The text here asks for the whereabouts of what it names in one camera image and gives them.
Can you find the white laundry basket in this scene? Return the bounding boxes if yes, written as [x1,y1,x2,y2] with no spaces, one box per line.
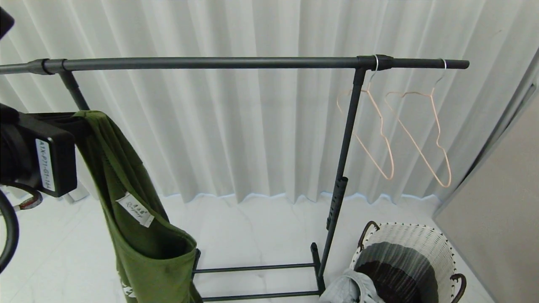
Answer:
[349,221,467,303]

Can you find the pink clothes hanger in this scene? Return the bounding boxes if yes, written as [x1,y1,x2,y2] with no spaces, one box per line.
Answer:
[384,59,452,189]
[336,57,395,181]

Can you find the black clothes rack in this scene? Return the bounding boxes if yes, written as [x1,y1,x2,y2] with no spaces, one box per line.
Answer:
[0,54,470,303]

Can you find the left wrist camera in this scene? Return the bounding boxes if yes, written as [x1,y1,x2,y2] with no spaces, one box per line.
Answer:
[0,6,15,40]

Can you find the black cable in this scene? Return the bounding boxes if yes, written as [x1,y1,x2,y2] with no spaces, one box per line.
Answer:
[0,189,20,274]

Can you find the white curtain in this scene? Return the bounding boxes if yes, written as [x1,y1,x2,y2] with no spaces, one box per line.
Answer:
[0,0,539,205]

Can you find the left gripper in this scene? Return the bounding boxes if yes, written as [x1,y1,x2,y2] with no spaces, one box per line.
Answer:
[0,103,79,198]

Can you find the pale grey shorts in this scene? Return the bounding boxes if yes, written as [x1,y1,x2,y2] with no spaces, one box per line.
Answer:
[319,269,386,303]

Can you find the green printed shirt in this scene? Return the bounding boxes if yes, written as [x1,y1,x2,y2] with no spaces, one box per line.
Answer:
[74,110,203,303]

